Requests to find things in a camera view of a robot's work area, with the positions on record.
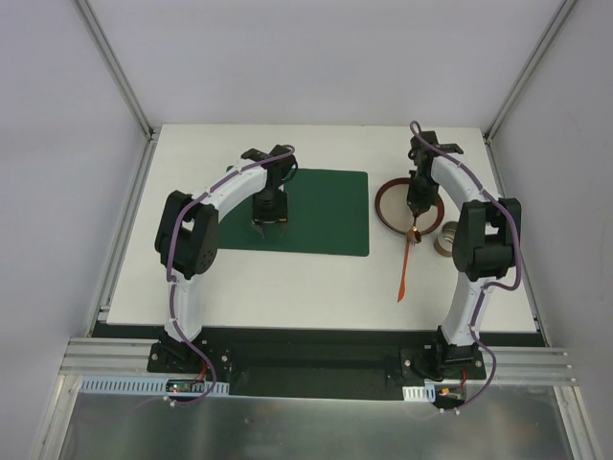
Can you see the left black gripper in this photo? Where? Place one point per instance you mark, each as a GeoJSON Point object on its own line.
{"type": "Point", "coordinates": [269, 218]}

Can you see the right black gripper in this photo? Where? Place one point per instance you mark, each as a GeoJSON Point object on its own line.
{"type": "Point", "coordinates": [420, 203]}

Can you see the copper spoon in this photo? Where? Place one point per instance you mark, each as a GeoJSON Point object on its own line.
{"type": "Point", "coordinates": [413, 234]}

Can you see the red rimmed beige plate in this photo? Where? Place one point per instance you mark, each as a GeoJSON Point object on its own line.
{"type": "Point", "coordinates": [392, 210]}

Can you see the steel cup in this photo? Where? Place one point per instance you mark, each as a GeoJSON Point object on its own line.
{"type": "Point", "coordinates": [444, 241]}

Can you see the green placemat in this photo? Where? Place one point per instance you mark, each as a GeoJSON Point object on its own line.
{"type": "Point", "coordinates": [328, 213]}

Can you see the orange knife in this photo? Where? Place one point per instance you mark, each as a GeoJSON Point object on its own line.
{"type": "Point", "coordinates": [402, 283]}

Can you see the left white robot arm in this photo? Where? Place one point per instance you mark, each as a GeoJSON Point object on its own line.
{"type": "Point", "coordinates": [188, 234]}

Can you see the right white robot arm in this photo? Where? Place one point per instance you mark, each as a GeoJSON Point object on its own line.
{"type": "Point", "coordinates": [486, 249]}

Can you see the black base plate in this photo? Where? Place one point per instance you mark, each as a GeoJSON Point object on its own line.
{"type": "Point", "coordinates": [318, 364]}

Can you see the right white cable duct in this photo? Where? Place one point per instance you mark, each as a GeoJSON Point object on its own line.
{"type": "Point", "coordinates": [419, 394]}

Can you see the white cable duct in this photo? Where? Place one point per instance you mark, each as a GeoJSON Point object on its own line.
{"type": "Point", "coordinates": [133, 386]}
{"type": "Point", "coordinates": [419, 394]}

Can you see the aluminium front rail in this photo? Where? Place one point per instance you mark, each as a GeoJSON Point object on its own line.
{"type": "Point", "coordinates": [91, 356]}

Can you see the left white cable duct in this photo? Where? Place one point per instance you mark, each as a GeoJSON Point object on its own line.
{"type": "Point", "coordinates": [133, 386]}

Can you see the right aluminium frame post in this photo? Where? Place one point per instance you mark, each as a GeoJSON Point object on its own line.
{"type": "Point", "coordinates": [546, 40]}

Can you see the aluminium frame post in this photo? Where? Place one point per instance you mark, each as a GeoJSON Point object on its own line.
{"type": "Point", "coordinates": [113, 66]}
{"type": "Point", "coordinates": [546, 40]}

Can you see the left aluminium frame post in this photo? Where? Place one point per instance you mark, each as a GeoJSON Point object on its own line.
{"type": "Point", "coordinates": [113, 66]}

